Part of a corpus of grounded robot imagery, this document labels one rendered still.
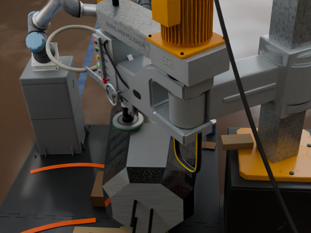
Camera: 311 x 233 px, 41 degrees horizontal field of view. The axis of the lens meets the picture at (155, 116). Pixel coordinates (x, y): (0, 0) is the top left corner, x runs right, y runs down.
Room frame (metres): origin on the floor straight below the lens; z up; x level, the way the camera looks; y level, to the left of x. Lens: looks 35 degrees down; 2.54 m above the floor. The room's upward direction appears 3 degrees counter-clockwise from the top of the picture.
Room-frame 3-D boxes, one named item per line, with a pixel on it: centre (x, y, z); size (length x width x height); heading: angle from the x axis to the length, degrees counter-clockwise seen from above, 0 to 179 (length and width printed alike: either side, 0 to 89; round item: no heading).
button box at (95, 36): (2.36, 0.32, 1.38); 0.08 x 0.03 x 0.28; 33
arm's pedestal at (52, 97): (3.29, 0.92, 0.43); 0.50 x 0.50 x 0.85; 88
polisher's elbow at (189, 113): (1.81, -0.17, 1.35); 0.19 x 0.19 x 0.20
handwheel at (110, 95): (2.20, 0.23, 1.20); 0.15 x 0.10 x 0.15; 33
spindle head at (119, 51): (2.30, 0.15, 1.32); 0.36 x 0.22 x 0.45; 33
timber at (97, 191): (2.53, 0.48, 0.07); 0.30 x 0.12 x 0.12; 173
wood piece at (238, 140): (2.14, -0.53, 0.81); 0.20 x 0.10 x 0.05; 90
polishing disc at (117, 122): (2.36, 0.19, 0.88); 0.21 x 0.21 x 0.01
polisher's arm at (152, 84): (2.03, -0.01, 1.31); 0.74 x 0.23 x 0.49; 33
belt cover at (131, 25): (2.07, 0.00, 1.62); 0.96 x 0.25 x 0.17; 33
